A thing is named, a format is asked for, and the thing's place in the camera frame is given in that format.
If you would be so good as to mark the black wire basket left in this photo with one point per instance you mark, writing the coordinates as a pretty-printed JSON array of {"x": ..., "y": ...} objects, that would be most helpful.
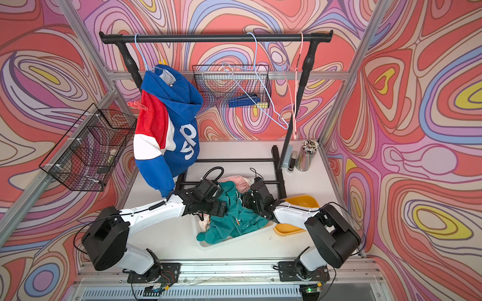
[{"x": 87, "y": 154}]

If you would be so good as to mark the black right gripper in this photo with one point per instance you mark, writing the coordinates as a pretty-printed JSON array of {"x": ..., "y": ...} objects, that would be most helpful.
[{"x": 247, "y": 196}]

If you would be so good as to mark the blue object in back basket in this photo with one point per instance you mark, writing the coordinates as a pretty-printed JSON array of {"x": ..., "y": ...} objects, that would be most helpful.
[{"x": 244, "y": 100}]

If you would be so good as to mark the black wire basket back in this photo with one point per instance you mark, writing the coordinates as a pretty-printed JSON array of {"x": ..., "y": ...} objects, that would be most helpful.
[{"x": 219, "y": 83}]

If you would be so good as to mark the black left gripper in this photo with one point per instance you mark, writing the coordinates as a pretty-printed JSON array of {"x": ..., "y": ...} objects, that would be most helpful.
[{"x": 216, "y": 210}]

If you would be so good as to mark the pink patterned kids jacket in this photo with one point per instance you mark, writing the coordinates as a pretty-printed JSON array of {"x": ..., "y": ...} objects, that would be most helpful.
[{"x": 233, "y": 182}]

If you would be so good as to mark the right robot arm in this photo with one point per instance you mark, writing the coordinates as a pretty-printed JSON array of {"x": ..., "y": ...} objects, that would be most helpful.
[{"x": 334, "y": 238}]

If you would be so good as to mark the blue red white jacket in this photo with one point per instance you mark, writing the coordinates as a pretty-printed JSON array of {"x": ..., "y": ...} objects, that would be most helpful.
[{"x": 166, "y": 140}]

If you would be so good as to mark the yellow plastic tray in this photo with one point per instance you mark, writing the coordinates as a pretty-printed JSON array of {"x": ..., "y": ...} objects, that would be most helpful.
[{"x": 284, "y": 230}]

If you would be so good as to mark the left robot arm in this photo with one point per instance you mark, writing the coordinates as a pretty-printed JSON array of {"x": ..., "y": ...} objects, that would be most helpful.
[{"x": 106, "y": 242}]

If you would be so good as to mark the small black bottle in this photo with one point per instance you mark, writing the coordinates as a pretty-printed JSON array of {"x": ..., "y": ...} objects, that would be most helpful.
[{"x": 292, "y": 162}]

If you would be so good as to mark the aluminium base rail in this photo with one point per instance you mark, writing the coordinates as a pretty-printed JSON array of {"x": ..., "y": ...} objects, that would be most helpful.
[{"x": 237, "y": 280}]

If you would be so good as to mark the cup of pencils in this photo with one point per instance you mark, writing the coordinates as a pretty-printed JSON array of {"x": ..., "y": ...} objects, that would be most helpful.
[{"x": 306, "y": 154}]

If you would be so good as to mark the black clothes rack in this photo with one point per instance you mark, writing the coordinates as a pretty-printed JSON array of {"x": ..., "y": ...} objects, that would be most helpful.
[{"x": 277, "y": 156}]

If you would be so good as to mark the red clothespin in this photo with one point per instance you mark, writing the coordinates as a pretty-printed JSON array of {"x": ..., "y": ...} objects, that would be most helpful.
[{"x": 137, "y": 105}]

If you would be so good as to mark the black wire basket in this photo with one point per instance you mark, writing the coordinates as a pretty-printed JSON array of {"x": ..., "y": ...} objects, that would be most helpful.
[
  {"x": 87, "y": 154},
  {"x": 219, "y": 83}
]

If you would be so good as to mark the green kids jacket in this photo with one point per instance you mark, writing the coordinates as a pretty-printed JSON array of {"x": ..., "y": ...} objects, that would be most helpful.
[{"x": 233, "y": 218}]

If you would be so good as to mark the pink plastic hanger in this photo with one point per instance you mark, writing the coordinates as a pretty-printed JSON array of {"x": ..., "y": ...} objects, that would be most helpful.
[{"x": 293, "y": 95}]

